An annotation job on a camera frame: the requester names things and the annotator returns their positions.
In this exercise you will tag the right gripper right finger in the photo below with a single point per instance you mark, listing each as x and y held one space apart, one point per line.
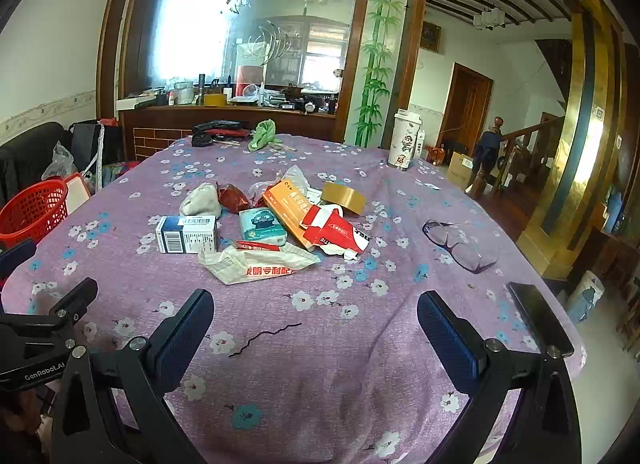
544 426

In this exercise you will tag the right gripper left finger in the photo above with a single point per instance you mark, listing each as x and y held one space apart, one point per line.
112 406

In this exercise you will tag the white cloth ball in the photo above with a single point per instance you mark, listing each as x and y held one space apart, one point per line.
201 201

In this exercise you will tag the dark red snack wrapper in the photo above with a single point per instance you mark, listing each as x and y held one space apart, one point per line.
232 198

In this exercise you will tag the gold tape roll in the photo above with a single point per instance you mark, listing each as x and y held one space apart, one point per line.
348 198

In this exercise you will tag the red white cigarette carton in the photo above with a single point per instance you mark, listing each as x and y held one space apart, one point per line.
324 226

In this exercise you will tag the black smartphone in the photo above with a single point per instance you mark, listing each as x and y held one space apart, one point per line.
546 328

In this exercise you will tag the red plastic mesh basket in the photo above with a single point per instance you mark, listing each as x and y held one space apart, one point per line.
33 212

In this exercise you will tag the red white lidded box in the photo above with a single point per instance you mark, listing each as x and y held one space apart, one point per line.
77 192

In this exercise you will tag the blue white medicine box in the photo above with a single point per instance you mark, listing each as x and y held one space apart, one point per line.
187 234

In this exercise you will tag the white printed plastic wrapper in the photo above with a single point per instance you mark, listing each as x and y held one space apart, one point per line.
234 265

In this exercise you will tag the black leather sofa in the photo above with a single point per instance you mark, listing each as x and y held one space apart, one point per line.
25 157

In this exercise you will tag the teal tissue pack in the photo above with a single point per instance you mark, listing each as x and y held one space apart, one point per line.
262 226

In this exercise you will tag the cardboard box on floor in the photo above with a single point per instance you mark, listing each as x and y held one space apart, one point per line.
460 170

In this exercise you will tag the wooden stair railing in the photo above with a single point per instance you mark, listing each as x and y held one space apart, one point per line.
528 150

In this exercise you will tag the purple floral tablecloth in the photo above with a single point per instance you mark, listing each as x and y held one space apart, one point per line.
327 365

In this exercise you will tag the black red bag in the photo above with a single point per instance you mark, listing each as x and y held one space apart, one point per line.
219 131

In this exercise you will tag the orange medicine box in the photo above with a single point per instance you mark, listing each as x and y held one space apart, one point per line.
290 207

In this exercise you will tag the crumpled clear plastic bag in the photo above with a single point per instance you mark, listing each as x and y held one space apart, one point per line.
295 176

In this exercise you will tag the wooden door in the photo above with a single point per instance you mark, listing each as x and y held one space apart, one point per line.
466 108

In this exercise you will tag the white printed paper cup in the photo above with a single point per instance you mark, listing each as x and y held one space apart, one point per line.
406 128

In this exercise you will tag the green crumpled cloth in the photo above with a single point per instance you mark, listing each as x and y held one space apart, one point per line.
265 134

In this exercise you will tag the large framed mirror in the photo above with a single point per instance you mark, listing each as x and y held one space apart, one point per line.
363 49

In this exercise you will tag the purple frame eyeglasses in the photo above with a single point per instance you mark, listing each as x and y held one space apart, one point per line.
458 246

